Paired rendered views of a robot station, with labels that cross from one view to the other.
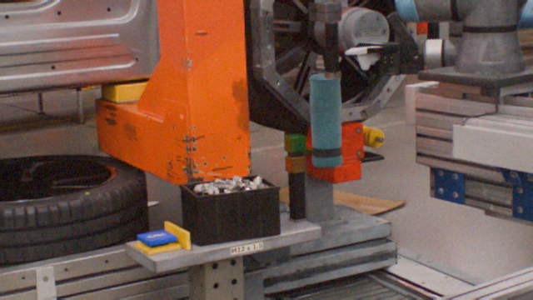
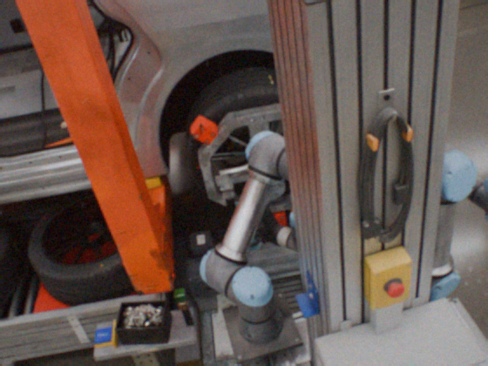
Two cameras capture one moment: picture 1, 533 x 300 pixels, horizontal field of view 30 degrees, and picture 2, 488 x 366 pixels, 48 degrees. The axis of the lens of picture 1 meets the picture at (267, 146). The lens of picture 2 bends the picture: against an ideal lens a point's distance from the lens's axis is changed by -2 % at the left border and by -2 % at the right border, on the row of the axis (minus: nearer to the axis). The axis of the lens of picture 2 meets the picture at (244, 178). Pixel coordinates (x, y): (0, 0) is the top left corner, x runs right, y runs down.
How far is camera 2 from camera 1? 2.04 m
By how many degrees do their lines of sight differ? 38
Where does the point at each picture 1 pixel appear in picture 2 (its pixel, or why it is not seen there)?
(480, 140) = not seen: outside the picture
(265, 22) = (205, 171)
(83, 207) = (96, 276)
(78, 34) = not seen: hidden behind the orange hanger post
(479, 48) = (242, 326)
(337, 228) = (281, 250)
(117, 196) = (118, 267)
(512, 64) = (261, 341)
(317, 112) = not seen: hidden behind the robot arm
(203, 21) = (121, 227)
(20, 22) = (69, 159)
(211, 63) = (132, 244)
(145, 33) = (145, 157)
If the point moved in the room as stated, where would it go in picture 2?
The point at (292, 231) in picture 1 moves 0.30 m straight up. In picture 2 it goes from (177, 340) to (159, 294)
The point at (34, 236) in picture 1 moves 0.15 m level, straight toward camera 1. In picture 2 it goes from (73, 288) to (61, 315)
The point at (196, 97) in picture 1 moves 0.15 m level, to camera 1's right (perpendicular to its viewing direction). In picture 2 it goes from (127, 259) to (159, 267)
